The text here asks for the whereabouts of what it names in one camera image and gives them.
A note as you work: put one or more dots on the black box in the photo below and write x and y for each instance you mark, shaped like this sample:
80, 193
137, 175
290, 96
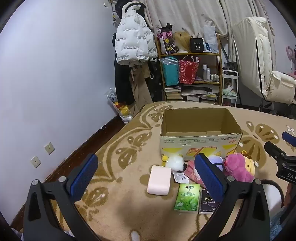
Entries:
197, 46

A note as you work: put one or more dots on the black hat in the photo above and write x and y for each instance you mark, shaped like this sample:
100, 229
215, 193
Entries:
120, 9

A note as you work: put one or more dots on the pile of papers and magazines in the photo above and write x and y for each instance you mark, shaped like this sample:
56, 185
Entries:
198, 95

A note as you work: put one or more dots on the red patterned bag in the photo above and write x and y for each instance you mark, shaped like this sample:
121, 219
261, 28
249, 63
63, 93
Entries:
187, 71

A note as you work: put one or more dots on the black hanging garment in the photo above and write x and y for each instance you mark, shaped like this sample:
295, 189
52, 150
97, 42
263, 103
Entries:
156, 78

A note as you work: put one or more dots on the white plush with dark trim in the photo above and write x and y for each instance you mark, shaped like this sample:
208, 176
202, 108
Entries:
272, 199

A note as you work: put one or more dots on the green tissue pack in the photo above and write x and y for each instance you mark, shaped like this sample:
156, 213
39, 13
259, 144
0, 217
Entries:
187, 198

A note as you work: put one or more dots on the clear bag of toys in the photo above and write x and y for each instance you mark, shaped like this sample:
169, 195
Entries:
122, 111

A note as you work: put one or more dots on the black hanging coat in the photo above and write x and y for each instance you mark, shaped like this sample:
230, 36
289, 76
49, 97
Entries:
121, 83

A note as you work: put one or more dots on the white puffer jacket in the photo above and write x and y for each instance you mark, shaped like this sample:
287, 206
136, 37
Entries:
131, 39

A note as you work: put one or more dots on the group of cosmetic bottles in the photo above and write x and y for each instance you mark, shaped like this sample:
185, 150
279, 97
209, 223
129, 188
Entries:
205, 71

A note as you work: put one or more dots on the black tissue pack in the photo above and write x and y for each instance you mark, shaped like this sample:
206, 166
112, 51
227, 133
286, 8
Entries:
207, 204

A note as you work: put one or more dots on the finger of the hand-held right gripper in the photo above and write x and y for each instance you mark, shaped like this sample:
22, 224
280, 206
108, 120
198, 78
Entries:
274, 150
289, 138

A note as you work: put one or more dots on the wooden shelf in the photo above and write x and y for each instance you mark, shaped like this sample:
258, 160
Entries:
189, 55

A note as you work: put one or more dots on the stack of books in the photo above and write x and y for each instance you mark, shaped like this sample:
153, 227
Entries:
173, 93

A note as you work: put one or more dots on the pink and yellow plush toy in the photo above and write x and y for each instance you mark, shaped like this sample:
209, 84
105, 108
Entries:
235, 169

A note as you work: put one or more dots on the printed cardboard box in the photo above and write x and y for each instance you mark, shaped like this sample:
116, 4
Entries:
185, 143

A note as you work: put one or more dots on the white plastic bag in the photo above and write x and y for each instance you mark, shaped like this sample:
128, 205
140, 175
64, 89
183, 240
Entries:
211, 37

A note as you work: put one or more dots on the cream padded coat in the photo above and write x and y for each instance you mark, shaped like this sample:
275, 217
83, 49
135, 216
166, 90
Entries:
249, 46

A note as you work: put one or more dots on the white wall socket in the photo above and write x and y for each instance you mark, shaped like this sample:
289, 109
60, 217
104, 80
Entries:
35, 161
49, 148

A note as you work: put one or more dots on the purple plush toy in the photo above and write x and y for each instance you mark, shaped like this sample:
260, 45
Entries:
215, 161

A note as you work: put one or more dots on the teal bag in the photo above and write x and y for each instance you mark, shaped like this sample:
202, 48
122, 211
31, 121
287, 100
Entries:
170, 74

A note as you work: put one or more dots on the cream curtain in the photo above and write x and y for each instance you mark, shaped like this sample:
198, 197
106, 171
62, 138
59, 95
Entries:
185, 14

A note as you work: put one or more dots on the white trolley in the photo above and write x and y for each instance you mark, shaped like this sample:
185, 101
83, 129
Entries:
230, 72

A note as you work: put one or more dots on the pink and black package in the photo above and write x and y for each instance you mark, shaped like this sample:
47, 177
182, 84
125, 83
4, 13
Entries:
167, 41

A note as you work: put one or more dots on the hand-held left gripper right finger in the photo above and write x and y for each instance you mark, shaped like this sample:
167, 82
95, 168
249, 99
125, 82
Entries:
209, 176

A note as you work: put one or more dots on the beige patterned blanket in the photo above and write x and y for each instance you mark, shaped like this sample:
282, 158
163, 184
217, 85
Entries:
115, 166

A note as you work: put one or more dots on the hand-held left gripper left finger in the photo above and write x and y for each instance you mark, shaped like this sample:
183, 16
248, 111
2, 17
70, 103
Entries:
84, 176

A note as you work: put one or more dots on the pink item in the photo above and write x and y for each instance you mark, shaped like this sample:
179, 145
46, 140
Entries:
192, 171

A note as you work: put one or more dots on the beige trousers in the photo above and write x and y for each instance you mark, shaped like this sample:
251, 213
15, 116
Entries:
141, 88

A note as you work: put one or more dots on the white fluffy plush with tag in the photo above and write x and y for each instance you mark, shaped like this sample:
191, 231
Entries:
174, 162

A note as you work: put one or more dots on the blond wig head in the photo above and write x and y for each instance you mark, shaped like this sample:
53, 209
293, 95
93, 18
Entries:
181, 38

